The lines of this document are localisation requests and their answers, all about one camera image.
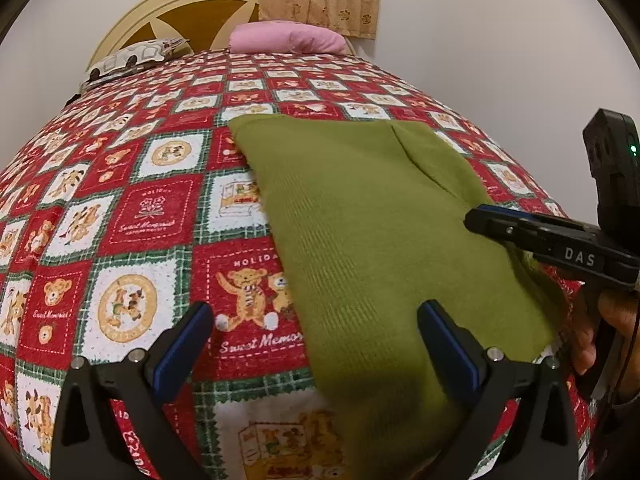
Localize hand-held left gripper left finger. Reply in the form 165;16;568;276
50;301;216;480

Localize cream wooden headboard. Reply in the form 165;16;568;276
86;0;358;73

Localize pink pillow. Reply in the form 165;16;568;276
229;21;351;56

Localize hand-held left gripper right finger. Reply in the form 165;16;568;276
416;300;581;480

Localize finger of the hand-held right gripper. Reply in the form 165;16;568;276
464;204;599;257

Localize grey patterned pillow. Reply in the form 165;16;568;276
80;37;192;92

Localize green striped knit sweater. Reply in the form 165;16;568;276
229;114;566;480

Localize red printed bedspread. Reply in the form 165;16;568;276
0;49;601;480

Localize person's right hand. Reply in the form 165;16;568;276
571;290;640;377

